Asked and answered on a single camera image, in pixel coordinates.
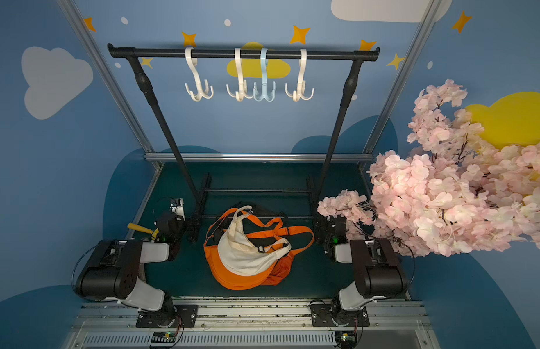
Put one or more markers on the pink cherry blossom tree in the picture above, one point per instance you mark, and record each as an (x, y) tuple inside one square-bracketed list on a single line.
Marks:
[(457, 193)]

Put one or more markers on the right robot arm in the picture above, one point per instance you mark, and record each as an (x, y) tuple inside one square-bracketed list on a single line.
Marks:
[(378, 273)]

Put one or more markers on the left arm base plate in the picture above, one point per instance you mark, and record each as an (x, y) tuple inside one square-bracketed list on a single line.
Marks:
[(183, 315)]

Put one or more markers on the cream sling bag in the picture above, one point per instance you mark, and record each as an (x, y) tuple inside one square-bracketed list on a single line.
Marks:
[(250, 254)]

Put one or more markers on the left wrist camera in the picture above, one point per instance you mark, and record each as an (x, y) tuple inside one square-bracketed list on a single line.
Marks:
[(177, 207)]

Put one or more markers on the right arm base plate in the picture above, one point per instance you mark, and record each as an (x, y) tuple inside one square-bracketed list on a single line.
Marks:
[(329, 315)]

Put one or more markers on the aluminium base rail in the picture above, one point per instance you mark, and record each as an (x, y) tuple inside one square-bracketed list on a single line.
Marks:
[(255, 323)]

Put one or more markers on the orange ripstop waist bag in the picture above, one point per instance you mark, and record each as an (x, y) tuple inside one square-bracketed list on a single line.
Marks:
[(280, 271)]

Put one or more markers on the yellow handled brush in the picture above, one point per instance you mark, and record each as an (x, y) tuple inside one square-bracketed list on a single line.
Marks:
[(153, 233)]

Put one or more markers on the black clothes rack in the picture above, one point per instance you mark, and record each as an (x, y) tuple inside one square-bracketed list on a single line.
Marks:
[(313, 190)]

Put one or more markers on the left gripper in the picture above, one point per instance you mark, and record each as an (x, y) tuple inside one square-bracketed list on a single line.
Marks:
[(171, 240)]

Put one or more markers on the left circuit board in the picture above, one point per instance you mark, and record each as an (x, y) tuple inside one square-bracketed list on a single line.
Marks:
[(163, 340)]

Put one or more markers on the aluminium frame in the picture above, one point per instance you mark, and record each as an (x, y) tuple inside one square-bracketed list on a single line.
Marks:
[(250, 144)]

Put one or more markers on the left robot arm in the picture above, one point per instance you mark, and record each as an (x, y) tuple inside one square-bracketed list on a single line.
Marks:
[(113, 272)]

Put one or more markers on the circuit board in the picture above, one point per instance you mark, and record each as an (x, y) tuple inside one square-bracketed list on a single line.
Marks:
[(163, 340), (346, 340)]

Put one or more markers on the light blue hook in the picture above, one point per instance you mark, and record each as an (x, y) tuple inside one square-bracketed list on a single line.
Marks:
[(263, 93)]

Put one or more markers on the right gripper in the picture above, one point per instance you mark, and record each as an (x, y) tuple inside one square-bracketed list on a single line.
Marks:
[(332, 231)]

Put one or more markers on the right circuit board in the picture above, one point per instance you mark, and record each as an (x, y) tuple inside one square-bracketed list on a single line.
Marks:
[(346, 340)]

